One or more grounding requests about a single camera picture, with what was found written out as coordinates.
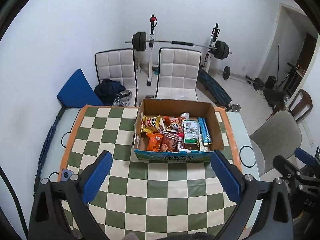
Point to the silver smartphone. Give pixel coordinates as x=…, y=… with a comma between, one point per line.
x=65, y=174

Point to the printed cardboard box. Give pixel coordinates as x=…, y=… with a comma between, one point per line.
x=175, y=107

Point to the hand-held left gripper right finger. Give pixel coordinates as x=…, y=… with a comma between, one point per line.
x=225, y=177

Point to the orange snack packet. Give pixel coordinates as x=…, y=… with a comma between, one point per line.
x=155, y=142

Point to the grey upholstered chair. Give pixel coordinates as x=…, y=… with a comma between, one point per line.
x=277, y=135

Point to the white barbell rack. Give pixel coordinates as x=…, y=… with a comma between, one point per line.
x=151, y=55

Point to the red panda snack packet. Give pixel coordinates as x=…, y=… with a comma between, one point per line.
x=175, y=123

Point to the brown wooden chair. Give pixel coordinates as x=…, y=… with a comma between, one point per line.
x=303, y=102

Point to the blue snack packet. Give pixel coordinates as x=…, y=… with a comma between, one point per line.
x=205, y=132

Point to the green checkered tablecloth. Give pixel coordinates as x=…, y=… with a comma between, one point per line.
x=162, y=192

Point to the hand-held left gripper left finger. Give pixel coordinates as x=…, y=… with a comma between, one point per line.
x=97, y=177

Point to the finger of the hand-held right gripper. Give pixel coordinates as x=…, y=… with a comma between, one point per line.
x=305, y=156
x=285, y=166

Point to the long barbell with black plates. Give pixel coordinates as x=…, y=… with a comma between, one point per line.
x=175, y=43

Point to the yellow panda snack packet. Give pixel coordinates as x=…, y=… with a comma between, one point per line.
x=150, y=123

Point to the white padded chair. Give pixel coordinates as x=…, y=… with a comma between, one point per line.
x=115, y=65
x=178, y=70

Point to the red snack packet white label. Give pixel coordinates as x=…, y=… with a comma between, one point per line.
x=168, y=142

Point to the small chrome dumbbell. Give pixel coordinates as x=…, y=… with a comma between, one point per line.
x=235, y=107

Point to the short barbell with black plates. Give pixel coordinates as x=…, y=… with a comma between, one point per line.
x=226, y=73

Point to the blue foam pad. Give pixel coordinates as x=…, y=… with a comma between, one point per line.
x=77, y=90

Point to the green and white snack packet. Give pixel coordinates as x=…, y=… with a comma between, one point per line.
x=191, y=132

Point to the dark blue clothing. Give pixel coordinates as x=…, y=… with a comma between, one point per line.
x=107, y=90

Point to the black exercise machine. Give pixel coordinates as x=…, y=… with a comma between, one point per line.
x=275, y=95

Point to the dark weight bench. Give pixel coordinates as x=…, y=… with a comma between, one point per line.
x=212, y=87

